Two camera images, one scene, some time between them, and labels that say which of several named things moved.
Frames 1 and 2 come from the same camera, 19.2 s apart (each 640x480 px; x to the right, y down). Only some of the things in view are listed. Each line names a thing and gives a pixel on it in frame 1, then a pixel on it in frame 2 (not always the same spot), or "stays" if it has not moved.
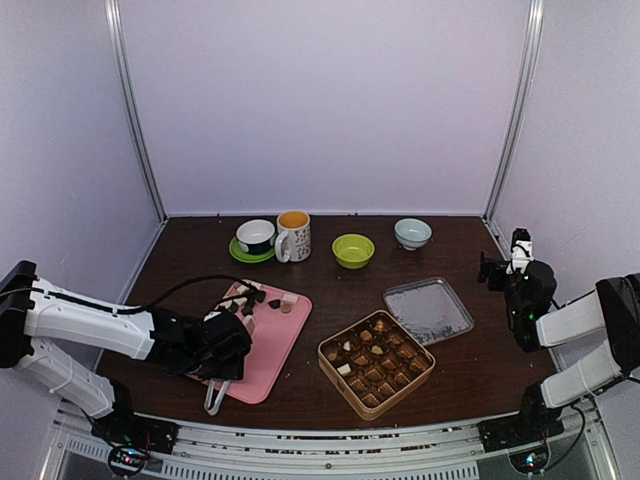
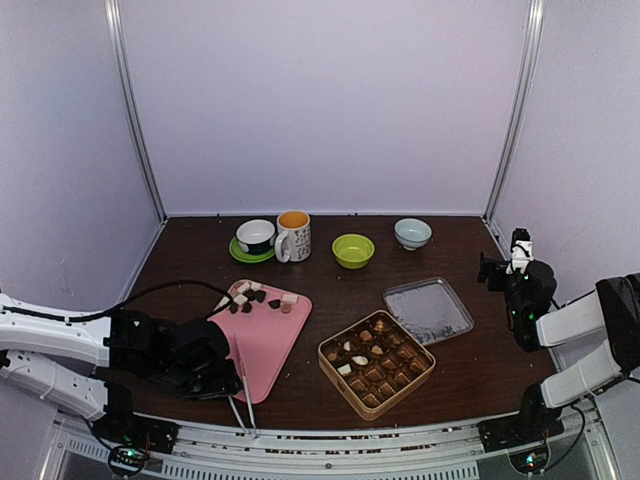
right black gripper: x=486 y=266 stays
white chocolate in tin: x=344 y=369 stays
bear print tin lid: x=429 y=309 stays
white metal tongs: x=212 y=383 -> x=249 y=429
